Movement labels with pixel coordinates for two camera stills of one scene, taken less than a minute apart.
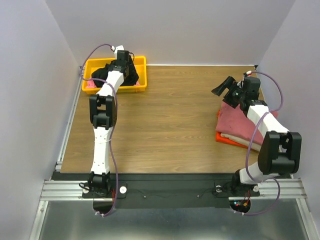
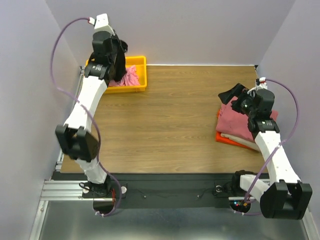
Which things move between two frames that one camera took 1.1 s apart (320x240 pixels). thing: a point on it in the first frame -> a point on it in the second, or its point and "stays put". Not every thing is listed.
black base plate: (165, 190) stays put
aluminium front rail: (72, 190) stays put
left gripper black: (131, 69) -> (113, 38)
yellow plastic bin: (139, 64) stays put
